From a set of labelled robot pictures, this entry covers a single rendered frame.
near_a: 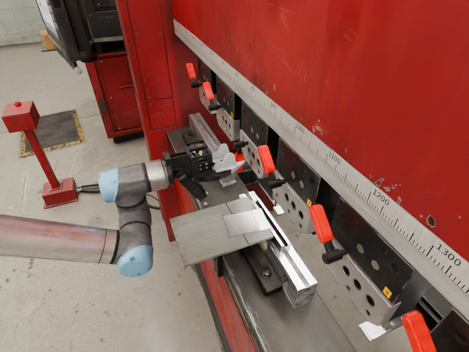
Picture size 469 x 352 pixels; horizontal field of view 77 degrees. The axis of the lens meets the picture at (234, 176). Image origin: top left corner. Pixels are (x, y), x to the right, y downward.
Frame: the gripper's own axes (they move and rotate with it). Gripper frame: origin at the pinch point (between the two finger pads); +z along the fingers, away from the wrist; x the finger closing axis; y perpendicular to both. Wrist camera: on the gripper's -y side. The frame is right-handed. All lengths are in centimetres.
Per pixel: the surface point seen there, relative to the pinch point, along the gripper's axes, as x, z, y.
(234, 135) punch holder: 10.5, 2.9, 2.2
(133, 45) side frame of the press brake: 81, -16, 12
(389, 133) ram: -39.0, 3.0, 29.4
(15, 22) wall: 696, -183, -77
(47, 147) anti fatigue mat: 246, -107, -117
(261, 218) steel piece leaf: -6.4, 4.9, -18.3
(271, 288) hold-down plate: -23.2, 0.5, -28.1
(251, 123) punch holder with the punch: -1.2, 2.8, 12.0
